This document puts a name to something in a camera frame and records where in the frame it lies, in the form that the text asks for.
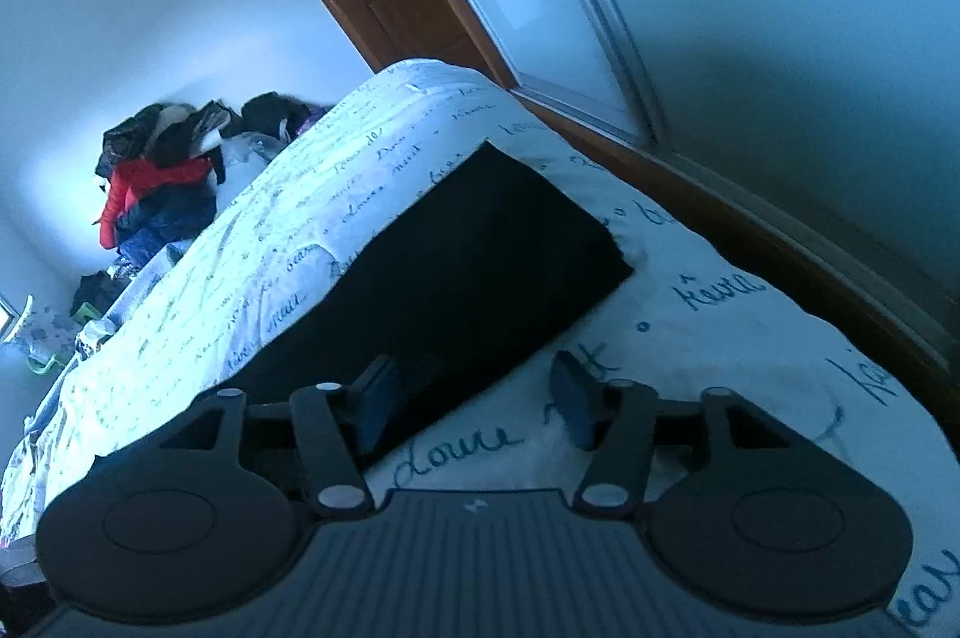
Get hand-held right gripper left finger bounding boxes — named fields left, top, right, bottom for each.
left=161, top=355, right=407, bottom=520

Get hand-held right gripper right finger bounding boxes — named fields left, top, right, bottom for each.
left=550, top=351, right=800, bottom=510

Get black pants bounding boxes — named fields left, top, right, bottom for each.
left=217, top=141, right=635, bottom=459

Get white script-printed bedsheet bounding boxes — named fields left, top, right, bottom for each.
left=0, top=59, right=960, bottom=638

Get blue knit blanket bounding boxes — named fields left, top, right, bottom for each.
left=112, top=240, right=190, bottom=310

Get clear plastic bag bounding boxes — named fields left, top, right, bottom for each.
left=223, top=131, right=287, bottom=168

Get black garment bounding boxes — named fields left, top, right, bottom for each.
left=71, top=270, right=133, bottom=316

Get red puffer jacket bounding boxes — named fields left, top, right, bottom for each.
left=99, top=156, right=212, bottom=249

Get green plastic chair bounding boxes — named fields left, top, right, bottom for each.
left=26, top=344, right=77, bottom=378

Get pile of clothes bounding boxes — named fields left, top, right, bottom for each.
left=94, top=92, right=338, bottom=258

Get floral pillow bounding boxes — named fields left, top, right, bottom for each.
left=11, top=296, right=77, bottom=358

